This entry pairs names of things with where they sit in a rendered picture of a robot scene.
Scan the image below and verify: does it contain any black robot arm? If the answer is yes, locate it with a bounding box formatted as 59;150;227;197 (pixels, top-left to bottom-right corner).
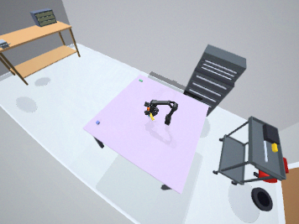
144;99;178;126

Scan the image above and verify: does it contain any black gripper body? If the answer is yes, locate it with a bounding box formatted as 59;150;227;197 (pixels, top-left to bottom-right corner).
144;107;159;115

